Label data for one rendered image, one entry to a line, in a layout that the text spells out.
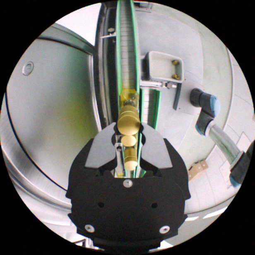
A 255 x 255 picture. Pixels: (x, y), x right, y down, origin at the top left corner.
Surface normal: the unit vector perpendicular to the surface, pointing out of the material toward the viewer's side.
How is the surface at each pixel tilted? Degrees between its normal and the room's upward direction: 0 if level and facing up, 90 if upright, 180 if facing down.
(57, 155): 90
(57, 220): 90
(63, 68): 90
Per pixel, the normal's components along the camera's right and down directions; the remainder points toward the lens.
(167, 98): -0.02, 0.53
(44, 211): 1.00, -0.01
